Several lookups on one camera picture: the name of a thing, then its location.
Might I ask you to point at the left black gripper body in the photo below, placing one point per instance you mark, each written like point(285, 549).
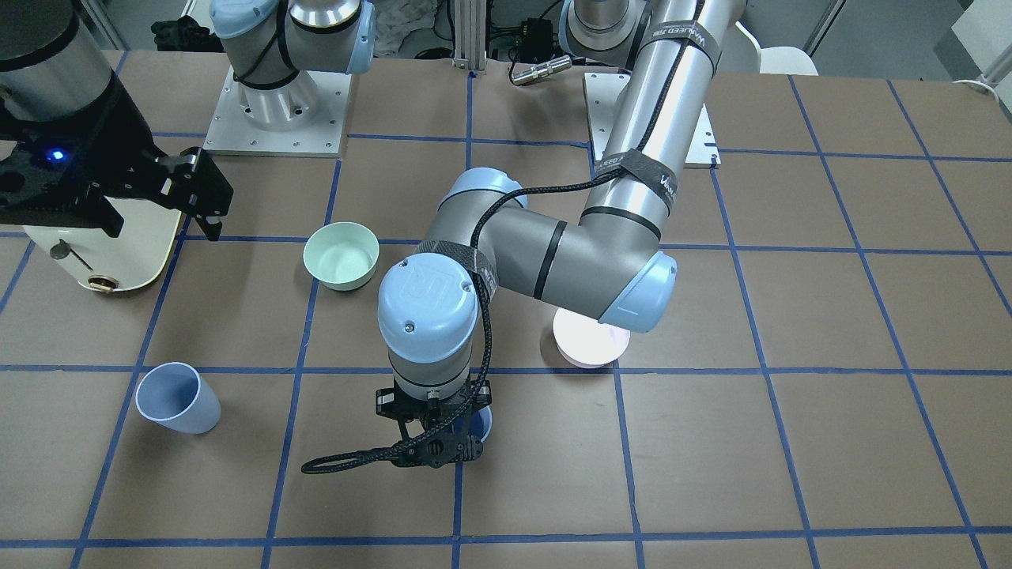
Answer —
point(385, 403)

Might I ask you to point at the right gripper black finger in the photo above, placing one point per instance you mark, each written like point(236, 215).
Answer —
point(211, 227)

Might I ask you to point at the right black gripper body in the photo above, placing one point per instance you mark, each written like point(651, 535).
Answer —
point(118, 150)

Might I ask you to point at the blue cup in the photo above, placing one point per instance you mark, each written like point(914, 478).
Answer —
point(480, 423)
point(176, 396)

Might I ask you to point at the cream wooden board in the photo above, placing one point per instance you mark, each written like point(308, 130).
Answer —
point(131, 261)

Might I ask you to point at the mint green bowl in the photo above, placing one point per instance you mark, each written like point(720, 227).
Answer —
point(342, 255)

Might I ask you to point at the pink bowl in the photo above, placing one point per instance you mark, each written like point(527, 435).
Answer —
point(586, 343)

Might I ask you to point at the black cloth bundle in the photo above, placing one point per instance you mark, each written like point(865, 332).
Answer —
point(185, 34)

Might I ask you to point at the metal cylinder connector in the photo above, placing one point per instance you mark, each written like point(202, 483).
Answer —
point(539, 71)

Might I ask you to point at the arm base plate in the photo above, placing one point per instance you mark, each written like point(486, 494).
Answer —
point(603, 92)
point(306, 118)

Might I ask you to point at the aluminium frame post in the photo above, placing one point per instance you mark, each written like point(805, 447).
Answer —
point(469, 32)

